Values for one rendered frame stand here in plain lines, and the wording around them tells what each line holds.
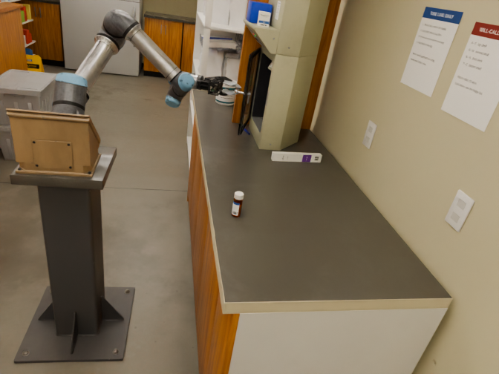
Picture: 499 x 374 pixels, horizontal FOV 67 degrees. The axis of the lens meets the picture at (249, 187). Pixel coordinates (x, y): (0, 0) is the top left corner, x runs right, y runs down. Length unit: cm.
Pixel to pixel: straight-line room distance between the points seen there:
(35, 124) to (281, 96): 106
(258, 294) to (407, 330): 52
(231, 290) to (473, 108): 90
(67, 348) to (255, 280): 127
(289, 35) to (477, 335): 134
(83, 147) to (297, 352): 102
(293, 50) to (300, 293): 114
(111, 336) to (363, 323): 134
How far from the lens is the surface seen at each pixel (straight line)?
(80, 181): 155
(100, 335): 218
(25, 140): 156
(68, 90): 165
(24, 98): 364
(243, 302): 105
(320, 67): 230
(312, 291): 113
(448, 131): 141
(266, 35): 180
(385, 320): 127
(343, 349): 131
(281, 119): 192
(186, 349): 212
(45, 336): 223
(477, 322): 133
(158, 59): 184
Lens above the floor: 168
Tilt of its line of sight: 28 degrees down
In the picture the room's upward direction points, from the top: 10 degrees clockwise
